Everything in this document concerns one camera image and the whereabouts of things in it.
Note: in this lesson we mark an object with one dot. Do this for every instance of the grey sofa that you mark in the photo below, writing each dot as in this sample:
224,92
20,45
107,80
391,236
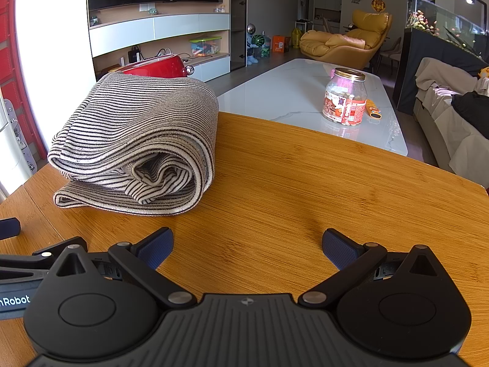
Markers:
450,137

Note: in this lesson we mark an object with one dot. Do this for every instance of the red gold wall ornament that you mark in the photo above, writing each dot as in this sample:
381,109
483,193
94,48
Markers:
378,4

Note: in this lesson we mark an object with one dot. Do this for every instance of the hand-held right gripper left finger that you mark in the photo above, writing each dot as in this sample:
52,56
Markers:
156,248

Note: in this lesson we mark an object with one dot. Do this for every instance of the aquarium on dark cabinet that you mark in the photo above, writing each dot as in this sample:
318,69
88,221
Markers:
431,57

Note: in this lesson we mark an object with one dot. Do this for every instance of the yellow lounge chair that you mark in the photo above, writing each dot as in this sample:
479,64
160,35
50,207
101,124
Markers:
344,42

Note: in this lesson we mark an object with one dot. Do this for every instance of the black garment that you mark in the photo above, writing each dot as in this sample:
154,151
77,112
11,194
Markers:
473,112

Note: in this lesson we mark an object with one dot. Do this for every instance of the glass jar with gold lid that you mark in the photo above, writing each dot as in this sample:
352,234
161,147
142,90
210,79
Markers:
344,99

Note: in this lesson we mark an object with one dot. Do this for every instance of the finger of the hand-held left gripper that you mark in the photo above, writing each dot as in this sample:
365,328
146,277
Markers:
38,257
7,229

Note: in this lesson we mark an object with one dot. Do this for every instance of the dining chair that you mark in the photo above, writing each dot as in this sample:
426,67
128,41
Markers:
389,55

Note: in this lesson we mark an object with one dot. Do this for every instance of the white marble coffee table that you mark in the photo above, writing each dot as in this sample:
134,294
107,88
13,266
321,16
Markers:
290,95

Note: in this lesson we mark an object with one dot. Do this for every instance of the beige blanket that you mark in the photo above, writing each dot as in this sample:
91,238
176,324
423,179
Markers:
435,76

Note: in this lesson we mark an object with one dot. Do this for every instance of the yellow bottle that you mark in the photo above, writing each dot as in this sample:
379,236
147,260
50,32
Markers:
298,37

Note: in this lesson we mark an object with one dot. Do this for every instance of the orange box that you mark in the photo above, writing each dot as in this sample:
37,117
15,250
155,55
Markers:
281,44

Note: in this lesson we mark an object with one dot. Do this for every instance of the orange packet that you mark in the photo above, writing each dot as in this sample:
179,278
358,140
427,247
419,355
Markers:
373,109

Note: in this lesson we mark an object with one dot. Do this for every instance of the television wall cabinet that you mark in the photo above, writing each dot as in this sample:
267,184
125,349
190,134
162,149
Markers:
126,34

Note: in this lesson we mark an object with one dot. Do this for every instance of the green watermelon ball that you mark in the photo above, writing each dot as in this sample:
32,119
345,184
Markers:
258,39

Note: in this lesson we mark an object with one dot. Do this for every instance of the black white striped shirt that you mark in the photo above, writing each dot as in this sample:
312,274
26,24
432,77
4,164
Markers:
145,122

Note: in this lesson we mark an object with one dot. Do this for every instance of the red lattice panel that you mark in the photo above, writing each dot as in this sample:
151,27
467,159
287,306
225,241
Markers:
7,46

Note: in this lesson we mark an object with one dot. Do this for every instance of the clear box with green lid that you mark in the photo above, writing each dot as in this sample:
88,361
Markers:
205,46

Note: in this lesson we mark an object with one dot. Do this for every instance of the yellow plush toy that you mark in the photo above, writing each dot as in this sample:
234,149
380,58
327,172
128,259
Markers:
485,73

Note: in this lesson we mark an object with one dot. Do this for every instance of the black router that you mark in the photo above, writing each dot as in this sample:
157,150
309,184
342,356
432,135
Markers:
133,54

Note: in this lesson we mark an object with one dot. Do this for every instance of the blue toy robot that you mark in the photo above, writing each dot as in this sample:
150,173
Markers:
252,44

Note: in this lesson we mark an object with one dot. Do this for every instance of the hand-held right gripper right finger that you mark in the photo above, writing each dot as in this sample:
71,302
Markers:
340,250

